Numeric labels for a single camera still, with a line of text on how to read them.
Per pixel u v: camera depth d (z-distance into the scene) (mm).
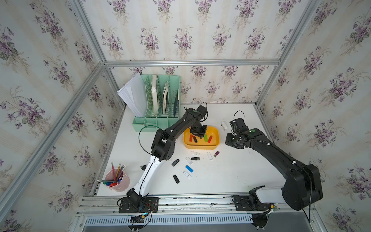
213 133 995
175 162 882
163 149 612
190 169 859
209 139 983
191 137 983
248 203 721
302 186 409
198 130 847
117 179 765
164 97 1001
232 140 749
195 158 898
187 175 832
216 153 914
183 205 748
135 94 959
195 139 979
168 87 1012
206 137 988
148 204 729
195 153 916
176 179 819
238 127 662
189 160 885
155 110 1065
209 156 905
